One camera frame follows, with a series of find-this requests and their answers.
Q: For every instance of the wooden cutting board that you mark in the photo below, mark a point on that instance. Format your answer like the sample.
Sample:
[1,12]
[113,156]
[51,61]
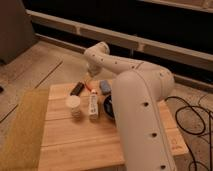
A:
[77,145]

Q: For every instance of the white paper cup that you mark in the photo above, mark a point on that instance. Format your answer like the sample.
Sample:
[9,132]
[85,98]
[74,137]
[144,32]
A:
[73,103]

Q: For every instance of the black rectangular remote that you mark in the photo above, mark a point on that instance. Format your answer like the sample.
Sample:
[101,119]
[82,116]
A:
[77,89]

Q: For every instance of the white tube bottle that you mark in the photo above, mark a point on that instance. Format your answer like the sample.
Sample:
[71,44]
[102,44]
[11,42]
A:
[93,105]

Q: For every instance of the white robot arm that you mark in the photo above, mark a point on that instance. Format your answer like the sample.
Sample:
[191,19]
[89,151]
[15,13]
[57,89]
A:
[136,90]

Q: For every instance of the red pepper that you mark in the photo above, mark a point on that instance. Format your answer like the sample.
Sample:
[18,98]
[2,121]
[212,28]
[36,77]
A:
[88,86]

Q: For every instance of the yellow-green cloth mat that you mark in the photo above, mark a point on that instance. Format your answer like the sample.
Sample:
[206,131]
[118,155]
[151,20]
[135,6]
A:
[21,149]

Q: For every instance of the blue sponge block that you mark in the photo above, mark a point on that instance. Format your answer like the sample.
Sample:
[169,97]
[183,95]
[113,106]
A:
[105,87]

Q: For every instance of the grey cabinet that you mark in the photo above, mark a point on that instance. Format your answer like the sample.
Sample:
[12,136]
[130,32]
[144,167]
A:
[16,31]

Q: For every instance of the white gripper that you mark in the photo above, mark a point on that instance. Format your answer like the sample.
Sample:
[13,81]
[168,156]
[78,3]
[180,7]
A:
[93,70]

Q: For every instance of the dark ceramic bowl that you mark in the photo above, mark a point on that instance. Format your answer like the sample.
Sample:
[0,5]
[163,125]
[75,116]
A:
[107,104]

